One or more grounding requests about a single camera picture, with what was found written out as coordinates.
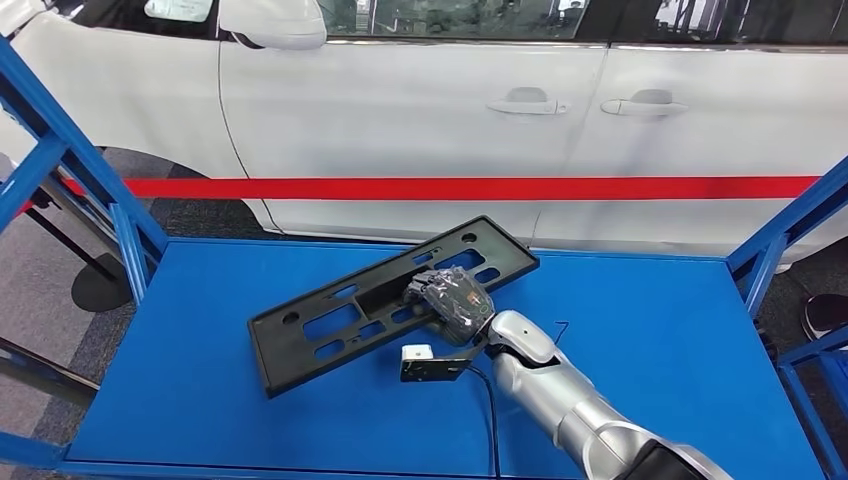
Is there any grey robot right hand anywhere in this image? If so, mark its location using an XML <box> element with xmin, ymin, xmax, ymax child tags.
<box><xmin>404</xmin><ymin>266</ymin><xmax>496</xmax><ymax>348</ymax></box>

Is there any black plastic licence plate frame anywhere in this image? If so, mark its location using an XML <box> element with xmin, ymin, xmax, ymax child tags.
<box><xmin>246</xmin><ymin>215</ymin><xmax>541</xmax><ymax>400</ymax></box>

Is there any blue metal shelf rack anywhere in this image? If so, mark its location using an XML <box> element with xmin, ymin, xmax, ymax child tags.
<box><xmin>776</xmin><ymin>327</ymin><xmax>848</xmax><ymax>480</ymax></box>
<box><xmin>0</xmin><ymin>33</ymin><xmax>848</xmax><ymax>480</ymax></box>

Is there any red barrier belt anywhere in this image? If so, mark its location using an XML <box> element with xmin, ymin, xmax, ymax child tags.
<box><xmin>13</xmin><ymin>175</ymin><xmax>823</xmax><ymax>217</ymax></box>

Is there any white car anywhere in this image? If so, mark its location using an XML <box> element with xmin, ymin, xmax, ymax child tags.
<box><xmin>0</xmin><ymin>0</ymin><xmax>848</xmax><ymax>266</ymax></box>

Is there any white car side mirror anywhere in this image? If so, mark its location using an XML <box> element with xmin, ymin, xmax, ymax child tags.
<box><xmin>218</xmin><ymin>0</ymin><xmax>329</xmax><ymax>52</ymax></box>

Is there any black belt stanchion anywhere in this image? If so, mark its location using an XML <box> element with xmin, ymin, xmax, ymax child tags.
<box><xmin>800</xmin><ymin>293</ymin><xmax>848</xmax><ymax>344</ymax></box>
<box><xmin>23</xmin><ymin>198</ymin><xmax>134</xmax><ymax>314</ymax></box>

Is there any chrome base stanchion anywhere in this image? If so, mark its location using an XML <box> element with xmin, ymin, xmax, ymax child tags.
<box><xmin>0</xmin><ymin>336</ymin><xmax>101</xmax><ymax>410</ymax></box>

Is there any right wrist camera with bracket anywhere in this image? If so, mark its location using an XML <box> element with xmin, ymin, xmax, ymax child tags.
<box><xmin>399</xmin><ymin>334</ymin><xmax>493</xmax><ymax>384</ymax></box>

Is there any black camera cable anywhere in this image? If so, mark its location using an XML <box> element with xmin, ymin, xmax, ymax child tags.
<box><xmin>465</xmin><ymin>364</ymin><xmax>503</xmax><ymax>480</ymax></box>

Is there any white car door handle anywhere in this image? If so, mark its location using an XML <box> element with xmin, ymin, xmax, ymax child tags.
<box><xmin>486</xmin><ymin>86</ymin><xmax>571</xmax><ymax>117</ymax></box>
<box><xmin>600</xmin><ymin>88</ymin><xmax>690</xmax><ymax>119</ymax></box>

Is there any grey belt stanchion post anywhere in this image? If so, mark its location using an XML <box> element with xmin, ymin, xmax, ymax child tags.
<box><xmin>29</xmin><ymin>175</ymin><xmax>124</xmax><ymax>258</ymax></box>

